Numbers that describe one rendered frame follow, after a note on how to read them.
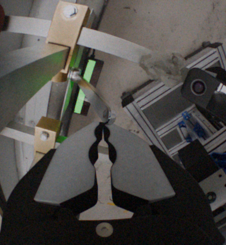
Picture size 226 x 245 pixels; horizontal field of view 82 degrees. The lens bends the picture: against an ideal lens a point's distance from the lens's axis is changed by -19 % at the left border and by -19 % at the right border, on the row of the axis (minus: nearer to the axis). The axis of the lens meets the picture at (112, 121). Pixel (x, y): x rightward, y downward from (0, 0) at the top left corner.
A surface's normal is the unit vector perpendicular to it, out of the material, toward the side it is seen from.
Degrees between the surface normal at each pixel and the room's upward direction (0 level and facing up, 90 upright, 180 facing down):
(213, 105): 34
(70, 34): 0
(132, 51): 0
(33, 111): 0
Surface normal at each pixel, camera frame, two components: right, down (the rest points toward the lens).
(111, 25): 0.06, 0.50
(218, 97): -0.50, 0.31
